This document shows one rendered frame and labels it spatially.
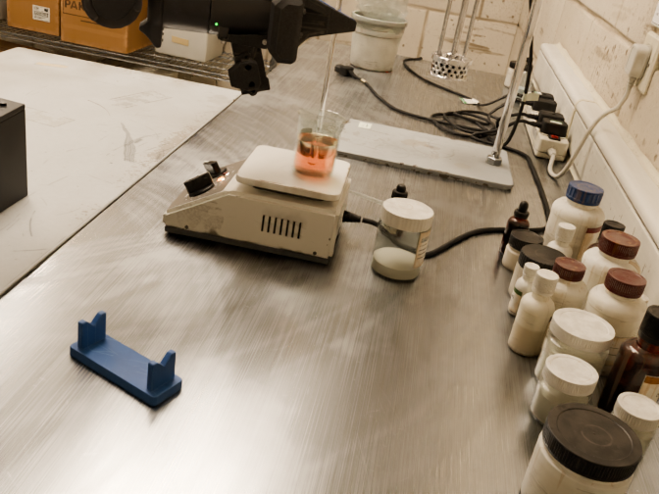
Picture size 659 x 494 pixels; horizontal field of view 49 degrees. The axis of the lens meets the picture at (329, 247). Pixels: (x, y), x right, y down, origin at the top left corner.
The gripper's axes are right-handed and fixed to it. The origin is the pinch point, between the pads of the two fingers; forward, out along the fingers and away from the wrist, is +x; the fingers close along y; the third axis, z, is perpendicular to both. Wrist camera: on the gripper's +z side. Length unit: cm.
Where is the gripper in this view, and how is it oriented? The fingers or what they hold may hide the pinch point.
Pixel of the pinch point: (324, 21)
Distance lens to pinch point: 80.9
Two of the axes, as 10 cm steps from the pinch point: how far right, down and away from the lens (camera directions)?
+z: -1.6, 8.9, 4.4
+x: 9.7, 0.6, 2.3
